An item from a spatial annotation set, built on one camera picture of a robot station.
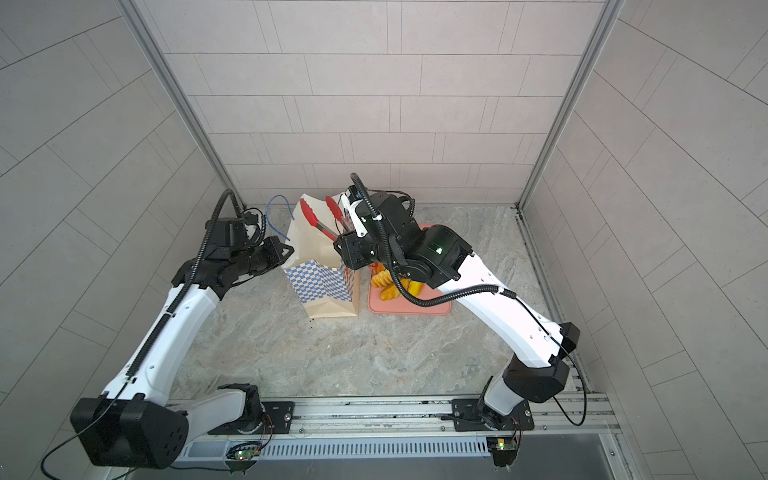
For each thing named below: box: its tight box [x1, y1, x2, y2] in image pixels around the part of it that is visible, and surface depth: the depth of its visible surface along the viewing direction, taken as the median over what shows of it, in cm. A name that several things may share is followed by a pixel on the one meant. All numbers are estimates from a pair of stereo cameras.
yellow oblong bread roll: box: [408, 280, 423, 297], surface depth 91 cm
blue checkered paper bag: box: [282, 194, 361, 318], surface depth 78 cm
